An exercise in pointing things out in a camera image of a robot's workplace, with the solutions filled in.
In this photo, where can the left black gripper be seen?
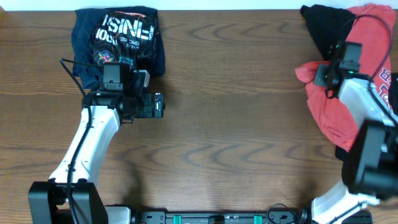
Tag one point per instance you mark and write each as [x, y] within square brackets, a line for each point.
[148, 112]

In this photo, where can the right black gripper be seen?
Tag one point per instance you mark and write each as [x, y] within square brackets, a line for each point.
[319, 78]

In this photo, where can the red-orange t-shirt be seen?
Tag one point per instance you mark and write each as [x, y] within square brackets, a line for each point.
[370, 28]

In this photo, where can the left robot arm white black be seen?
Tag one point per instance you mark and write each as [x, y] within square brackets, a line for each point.
[70, 194]

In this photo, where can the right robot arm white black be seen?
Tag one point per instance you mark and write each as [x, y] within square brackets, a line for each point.
[369, 173]

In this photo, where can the black garment pile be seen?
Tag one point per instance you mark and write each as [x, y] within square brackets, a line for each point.
[327, 26]

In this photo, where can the folded navy printed t-shirt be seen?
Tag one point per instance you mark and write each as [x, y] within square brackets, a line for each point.
[128, 35]

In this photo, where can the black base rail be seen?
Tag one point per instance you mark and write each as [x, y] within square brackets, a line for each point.
[248, 217]

